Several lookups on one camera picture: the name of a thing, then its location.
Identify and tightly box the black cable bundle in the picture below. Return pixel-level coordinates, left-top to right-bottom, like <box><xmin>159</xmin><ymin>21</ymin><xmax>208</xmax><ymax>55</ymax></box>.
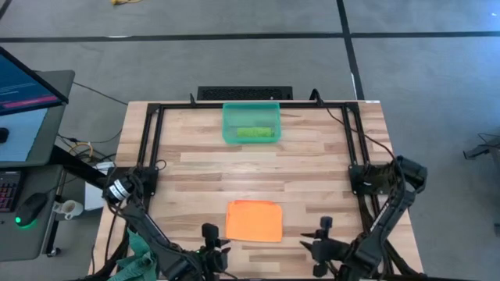
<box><xmin>56</xmin><ymin>130</ymin><xmax>124</xmax><ymax>145</ymax></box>

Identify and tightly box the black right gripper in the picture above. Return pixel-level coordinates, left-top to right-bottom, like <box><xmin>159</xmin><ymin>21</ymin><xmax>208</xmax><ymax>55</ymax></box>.
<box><xmin>298</xmin><ymin>228</ymin><xmax>352</xmax><ymax>278</ymax></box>

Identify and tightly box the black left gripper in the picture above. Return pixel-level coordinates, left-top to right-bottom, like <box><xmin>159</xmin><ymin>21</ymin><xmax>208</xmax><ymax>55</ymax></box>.
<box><xmin>191</xmin><ymin>238</ymin><xmax>232</xmax><ymax>280</ymax></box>

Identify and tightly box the yellow cable loop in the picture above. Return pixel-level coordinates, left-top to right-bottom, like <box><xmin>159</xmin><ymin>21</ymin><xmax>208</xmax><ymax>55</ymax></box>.
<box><xmin>69</xmin><ymin>142</ymin><xmax>95</xmax><ymax>159</ymax></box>

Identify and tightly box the black computer mouse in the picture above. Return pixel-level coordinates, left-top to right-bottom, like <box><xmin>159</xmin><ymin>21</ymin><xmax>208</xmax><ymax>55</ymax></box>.
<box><xmin>14</xmin><ymin>192</ymin><xmax>48</xmax><ymax>228</ymax></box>

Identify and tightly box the laptop computer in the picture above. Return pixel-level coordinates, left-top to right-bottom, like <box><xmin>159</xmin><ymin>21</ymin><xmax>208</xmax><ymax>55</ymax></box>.
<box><xmin>0</xmin><ymin>46</ymin><xmax>70</xmax><ymax>117</ymax></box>

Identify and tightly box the teal plastic basket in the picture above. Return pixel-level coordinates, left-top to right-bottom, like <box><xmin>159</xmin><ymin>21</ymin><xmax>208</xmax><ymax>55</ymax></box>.
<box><xmin>221</xmin><ymin>101</ymin><xmax>282</xmax><ymax>144</ymax></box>

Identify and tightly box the white box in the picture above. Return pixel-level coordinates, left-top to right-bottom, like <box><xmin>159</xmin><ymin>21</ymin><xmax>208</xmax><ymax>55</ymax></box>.
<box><xmin>84</xmin><ymin>182</ymin><xmax>105</xmax><ymax>212</ymax></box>

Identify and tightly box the light green microfiber towel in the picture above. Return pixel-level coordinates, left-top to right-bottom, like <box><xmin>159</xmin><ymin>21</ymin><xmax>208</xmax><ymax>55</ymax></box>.
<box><xmin>236</xmin><ymin>126</ymin><xmax>274</xmax><ymax>138</ymax></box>

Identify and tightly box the black floor stand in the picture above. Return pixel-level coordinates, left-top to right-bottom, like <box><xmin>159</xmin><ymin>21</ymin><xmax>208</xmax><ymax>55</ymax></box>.
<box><xmin>463</xmin><ymin>134</ymin><xmax>500</xmax><ymax>161</ymax></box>

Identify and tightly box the grey computer desk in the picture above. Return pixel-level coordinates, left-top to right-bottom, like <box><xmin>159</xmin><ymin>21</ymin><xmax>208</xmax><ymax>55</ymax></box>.
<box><xmin>0</xmin><ymin>69</ymin><xmax>76</xmax><ymax>262</ymax></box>

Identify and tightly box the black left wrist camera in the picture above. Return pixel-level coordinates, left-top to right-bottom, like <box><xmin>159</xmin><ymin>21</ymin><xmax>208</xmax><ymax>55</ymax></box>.
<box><xmin>202</xmin><ymin>222</ymin><xmax>220</xmax><ymax>240</ymax></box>

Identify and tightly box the black support bar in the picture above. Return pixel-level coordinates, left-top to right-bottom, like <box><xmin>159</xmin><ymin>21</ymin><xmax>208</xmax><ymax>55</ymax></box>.
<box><xmin>49</xmin><ymin>144</ymin><xmax>114</xmax><ymax>188</ymax></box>

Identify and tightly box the black aluminium table frame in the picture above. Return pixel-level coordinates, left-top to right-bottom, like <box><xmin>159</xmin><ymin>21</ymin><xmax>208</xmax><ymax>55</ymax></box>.
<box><xmin>93</xmin><ymin>100</ymin><xmax>427</xmax><ymax>281</ymax></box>

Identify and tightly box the thin black floor cable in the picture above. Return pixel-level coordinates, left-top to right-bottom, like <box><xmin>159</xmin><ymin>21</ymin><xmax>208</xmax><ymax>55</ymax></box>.
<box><xmin>72</xmin><ymin>80</ymin><xmax>129</xmax><ymax>106</ymax></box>

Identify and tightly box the black keyboard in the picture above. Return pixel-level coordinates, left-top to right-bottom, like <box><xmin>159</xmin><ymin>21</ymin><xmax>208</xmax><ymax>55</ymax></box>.
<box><xmin>0</xmin><ymin>170</ymin><xmax>23</xmax><ymax>214</ymax></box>

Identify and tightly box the orange microfiber towel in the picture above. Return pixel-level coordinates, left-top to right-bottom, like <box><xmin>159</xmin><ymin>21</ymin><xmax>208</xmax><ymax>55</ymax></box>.
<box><xmin>225</xmin><ymin>199</ymin><xmax>284</xmax><ymax>244</ymax></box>

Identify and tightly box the dark green towel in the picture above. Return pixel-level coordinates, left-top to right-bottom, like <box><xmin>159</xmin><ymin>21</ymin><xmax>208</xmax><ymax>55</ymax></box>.
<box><xmin>108</xmin><ymin>228</ymin><xmax>159</xmax><ymax>281</ymax></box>

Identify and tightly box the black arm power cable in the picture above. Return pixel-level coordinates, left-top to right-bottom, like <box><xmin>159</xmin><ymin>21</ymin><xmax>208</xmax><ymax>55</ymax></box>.
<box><xmin>310</xmin><ymin>88</ymin><xmax>395</xmax><ymax>162</ymax></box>

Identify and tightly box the white cup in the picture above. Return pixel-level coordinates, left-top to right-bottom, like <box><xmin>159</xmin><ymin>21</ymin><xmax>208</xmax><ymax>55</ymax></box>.
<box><xmin>52</xmin><ymin>198</ymin><xmax>85</xmax><ymax>221</ymax></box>

